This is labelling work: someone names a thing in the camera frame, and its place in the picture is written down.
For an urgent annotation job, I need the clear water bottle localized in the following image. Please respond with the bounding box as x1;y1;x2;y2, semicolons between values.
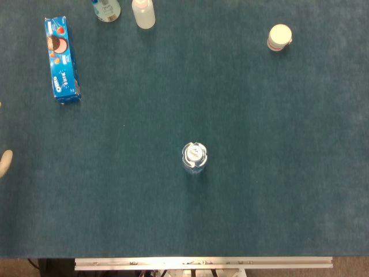
182;141;209;175

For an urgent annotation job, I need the translucent white plastic bottle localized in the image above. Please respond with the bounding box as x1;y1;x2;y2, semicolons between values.
131;0;156;29

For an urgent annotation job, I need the blue labelled plastic bottle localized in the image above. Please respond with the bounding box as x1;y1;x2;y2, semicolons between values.
91;0;122;23

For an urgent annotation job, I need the teal table cloth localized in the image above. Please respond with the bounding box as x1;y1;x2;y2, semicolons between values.
0;0;369;259

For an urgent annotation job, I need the white lidded jar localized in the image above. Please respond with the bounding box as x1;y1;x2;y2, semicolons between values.
266;24;293;52

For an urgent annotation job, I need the blue Oreo cookie box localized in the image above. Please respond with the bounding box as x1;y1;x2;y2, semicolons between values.
44;16;82;104

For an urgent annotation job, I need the aluminium profile rail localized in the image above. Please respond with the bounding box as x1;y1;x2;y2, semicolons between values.
74;256;334;271

